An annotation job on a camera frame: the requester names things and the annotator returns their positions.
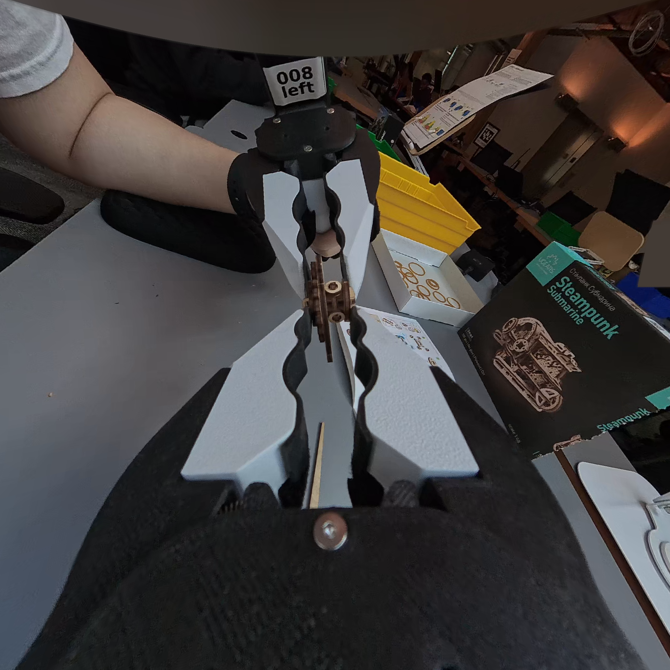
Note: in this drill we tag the black power adapter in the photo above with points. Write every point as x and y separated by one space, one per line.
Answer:
477 264

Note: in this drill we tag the wooden gear assembly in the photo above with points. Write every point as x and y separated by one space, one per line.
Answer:
324 303

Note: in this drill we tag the black wrist band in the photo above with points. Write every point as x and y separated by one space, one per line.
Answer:
241 188

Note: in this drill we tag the green storage bin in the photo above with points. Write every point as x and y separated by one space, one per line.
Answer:
560 225

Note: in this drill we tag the black puzzle box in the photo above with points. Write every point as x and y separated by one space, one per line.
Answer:
576 377

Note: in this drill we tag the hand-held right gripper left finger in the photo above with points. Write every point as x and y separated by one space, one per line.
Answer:
241 418

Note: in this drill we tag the person's left forearm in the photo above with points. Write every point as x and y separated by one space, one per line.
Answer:
131 152

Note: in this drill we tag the green plastic bin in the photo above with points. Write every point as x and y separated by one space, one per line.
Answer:
382 144

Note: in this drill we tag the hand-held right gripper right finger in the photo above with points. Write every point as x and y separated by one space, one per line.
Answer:
413 418

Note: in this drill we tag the person's white shirt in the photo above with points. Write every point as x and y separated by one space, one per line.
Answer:
31 47

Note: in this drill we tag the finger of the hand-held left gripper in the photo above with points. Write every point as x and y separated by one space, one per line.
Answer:
280 220
356 209

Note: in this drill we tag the assembly instruction booklet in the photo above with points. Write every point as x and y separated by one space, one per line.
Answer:
408 335

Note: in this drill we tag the printed instruction sheet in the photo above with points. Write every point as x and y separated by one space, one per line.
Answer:
471 99

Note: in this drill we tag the thin wooden strip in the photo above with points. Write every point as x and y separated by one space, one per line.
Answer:
317 471

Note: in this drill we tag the white cardboard tray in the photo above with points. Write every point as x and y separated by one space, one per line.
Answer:
434 316

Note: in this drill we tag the yellow plastic bin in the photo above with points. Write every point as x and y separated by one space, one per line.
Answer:
418 220

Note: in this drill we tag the grey desk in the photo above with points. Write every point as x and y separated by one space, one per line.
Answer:
131 340

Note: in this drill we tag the pile of wooden rings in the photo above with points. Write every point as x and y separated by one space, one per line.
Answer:
433 285

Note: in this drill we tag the person's left hand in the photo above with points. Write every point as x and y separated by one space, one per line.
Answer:
327 246

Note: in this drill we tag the beige chair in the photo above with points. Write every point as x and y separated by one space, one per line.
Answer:
612 241

